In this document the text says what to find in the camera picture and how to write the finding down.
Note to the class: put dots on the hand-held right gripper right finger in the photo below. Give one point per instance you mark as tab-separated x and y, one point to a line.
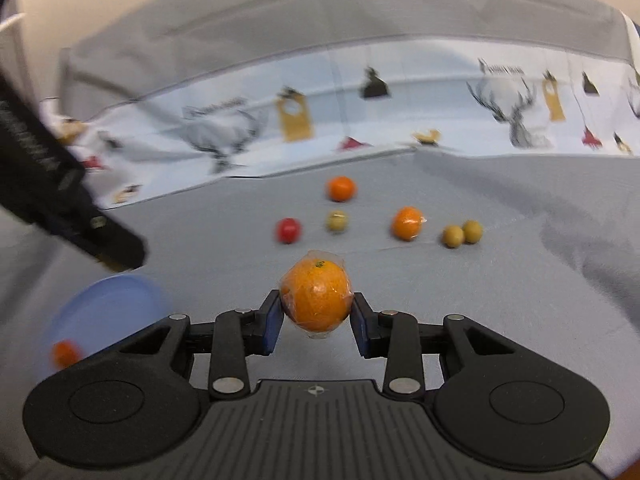
361	327

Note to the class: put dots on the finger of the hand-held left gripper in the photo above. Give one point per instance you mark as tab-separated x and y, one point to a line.
117	250

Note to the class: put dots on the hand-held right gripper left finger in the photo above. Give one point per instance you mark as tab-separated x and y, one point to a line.
272	327

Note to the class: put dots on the large plastic-wrapped orange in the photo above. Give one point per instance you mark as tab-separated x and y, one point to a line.
315	300

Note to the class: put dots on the blue plastic plate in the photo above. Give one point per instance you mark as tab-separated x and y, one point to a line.
110	305

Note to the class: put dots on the small plastic-wrapped orange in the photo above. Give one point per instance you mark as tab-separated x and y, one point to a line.
407	223

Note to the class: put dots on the bare orange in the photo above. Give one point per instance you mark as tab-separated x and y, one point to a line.
341	188

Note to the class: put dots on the red tomato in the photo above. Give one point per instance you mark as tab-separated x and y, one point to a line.
288	230

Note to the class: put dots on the green jujube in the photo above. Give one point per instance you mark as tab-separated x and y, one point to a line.
337	221
453	236
472	231

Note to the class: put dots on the small orange tangerine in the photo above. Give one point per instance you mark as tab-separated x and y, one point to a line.
66	353

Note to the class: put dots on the grey woven sheet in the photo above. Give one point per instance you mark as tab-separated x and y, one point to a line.
500	285

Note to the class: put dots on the printed deer and lamp cloth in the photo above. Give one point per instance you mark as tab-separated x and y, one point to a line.
400	110

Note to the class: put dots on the grey fabric cover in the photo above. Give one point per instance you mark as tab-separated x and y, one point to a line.
300	20

